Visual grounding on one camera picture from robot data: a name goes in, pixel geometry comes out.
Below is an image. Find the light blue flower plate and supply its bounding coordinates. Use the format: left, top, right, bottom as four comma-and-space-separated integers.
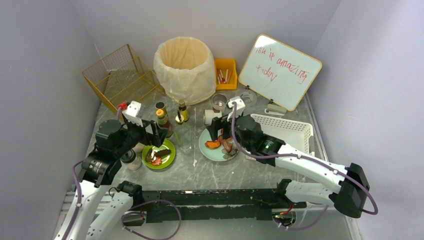
198, 129, 239, 162

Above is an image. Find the white mug lying down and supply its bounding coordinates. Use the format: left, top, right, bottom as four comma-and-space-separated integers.
203, 109, 222, 125

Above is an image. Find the white plastic basket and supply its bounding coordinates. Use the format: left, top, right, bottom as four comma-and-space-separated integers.
250, 113, 315, 156

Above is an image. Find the trash bin with bag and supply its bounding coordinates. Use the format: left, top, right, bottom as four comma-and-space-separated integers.
153, 36, 217, 106

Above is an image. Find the clear oil dispenser bottle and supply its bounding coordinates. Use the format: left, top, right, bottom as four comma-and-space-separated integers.
175, 110, 192, 152

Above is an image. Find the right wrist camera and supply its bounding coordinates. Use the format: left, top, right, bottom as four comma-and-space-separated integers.
226, 96, 246, 122

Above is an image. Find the brown meat rib piece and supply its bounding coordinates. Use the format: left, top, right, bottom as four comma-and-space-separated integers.
217, 134, 233, 153

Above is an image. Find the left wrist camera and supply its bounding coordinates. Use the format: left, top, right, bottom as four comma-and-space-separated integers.
116, 100, 144, 126

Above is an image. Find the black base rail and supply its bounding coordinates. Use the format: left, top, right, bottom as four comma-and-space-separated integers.
116, 181, 307, 224

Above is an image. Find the small yellow label bottle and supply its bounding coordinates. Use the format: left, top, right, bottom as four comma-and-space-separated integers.
178, 102, 189, 122

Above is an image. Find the cream lid shaker jar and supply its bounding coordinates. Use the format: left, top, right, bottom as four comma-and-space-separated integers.
132, 143, 145, 154

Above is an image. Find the upright steel lined mug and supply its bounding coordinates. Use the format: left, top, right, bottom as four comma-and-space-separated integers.
211, 93, 228, 112

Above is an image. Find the red marker pen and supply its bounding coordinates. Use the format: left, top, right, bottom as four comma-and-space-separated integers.
218, 68, 226, 84

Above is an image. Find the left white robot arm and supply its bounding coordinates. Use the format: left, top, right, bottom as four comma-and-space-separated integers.
55, 119, 168, 240

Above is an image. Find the red cap sauce bottle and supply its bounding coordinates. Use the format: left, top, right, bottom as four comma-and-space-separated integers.
155, 109, 173, 138

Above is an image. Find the yellow wire basket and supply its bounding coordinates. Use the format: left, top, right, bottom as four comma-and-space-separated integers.
82, 44, 165, 114

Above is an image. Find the whiteboard with red writing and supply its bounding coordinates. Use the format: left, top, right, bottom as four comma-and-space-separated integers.
238, 34, 323, 112

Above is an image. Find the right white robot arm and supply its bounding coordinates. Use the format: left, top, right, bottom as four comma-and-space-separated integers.
206, 114, 379, 219

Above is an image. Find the orange chicken wing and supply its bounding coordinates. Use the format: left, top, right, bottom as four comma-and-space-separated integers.
204, 140, 221, 150

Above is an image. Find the black lid shaker jar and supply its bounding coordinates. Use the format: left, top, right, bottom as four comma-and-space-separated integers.
120, 149, 142, 171

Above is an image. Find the tall yellow label spice jar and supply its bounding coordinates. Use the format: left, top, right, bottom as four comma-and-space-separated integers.
155, 101, 167, 114

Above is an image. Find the dark sea cucumber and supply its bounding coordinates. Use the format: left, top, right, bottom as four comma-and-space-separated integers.
154, 149, 172, 158

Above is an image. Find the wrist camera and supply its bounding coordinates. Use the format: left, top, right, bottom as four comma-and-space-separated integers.
116, 100, 144, 126
226, 96, 246, 122

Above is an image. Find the green plate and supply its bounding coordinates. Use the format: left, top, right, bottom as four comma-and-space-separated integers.
141, 139, 176, 170

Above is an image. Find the yellow plastic bin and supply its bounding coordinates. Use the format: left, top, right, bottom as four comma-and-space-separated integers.
214, 58, 238, 91

